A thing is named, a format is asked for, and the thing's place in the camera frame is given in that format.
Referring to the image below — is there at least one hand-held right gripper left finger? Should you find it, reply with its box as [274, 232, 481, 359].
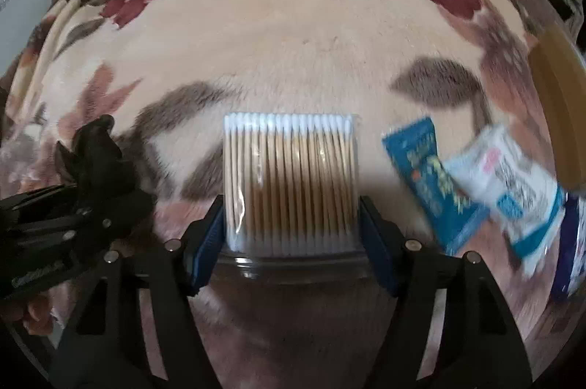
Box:
[49, 194, 226, 389]

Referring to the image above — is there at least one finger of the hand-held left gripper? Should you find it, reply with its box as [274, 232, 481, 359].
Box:
[0, 183, 81, 226]
[0, 199, 155, 262]

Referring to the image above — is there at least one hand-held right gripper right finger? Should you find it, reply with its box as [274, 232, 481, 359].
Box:
[358, 195, 534, 389]

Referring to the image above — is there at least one cotton swab pack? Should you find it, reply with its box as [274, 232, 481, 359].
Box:
[223, 111, 372, 280]

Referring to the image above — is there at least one orange plastic basket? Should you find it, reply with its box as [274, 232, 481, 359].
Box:
[528, 20, 586, 194]

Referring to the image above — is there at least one blue sachet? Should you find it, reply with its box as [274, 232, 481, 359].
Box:
[381, 117, 490, 256]

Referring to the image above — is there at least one white and blue wipes packet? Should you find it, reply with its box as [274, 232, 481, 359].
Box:
[444, 124, 567, 276]

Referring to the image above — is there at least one dark blue and white packet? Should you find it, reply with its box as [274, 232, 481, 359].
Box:
[549, 192, 586, 304]

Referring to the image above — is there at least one floral plush blanket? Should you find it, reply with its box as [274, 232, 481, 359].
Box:
[0, 0, 586, 371]

